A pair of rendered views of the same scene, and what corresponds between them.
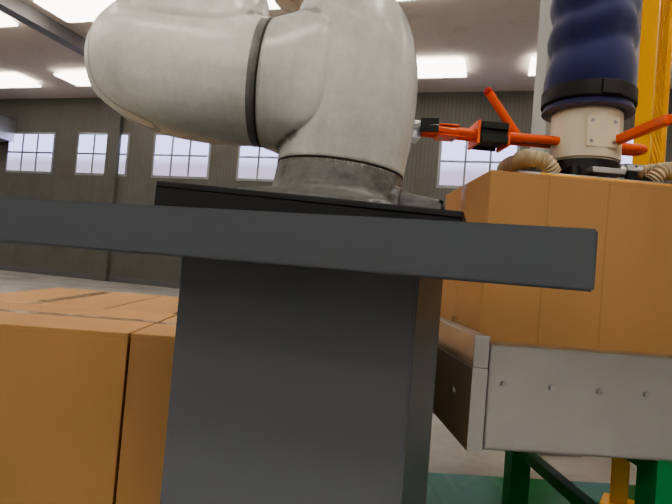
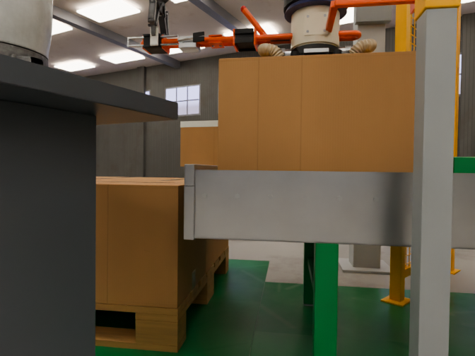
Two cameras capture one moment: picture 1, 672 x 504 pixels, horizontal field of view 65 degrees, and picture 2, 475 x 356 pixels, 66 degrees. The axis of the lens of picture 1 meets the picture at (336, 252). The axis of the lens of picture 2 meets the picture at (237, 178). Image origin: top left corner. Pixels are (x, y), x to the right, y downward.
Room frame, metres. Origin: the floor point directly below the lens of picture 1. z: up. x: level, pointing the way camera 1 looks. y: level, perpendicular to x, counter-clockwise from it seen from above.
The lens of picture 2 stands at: (0.00, -0.61, 0.60)
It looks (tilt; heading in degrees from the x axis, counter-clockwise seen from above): 1 degrees down; 11
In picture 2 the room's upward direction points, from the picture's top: 1 degrees clockwise
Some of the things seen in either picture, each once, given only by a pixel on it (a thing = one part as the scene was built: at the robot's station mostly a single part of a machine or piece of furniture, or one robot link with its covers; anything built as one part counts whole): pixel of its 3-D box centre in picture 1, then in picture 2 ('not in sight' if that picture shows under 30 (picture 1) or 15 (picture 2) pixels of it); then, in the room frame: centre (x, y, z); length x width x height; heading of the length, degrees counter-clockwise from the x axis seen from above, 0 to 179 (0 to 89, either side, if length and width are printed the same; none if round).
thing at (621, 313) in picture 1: (576, 272); (312, 128); (1.33, -0.61, 0.75); 0.60 x 0.40 x 0.40; 92
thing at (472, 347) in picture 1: (434, 328); (215, 174); (1.31, -0.26, 0.58); 0.70 x 0.03 x 0.06; 3
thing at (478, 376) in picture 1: (430, 370); (213, 202); (1.31, -0.26, 0.47); 0.70 x 0.03 x 0.15; 3
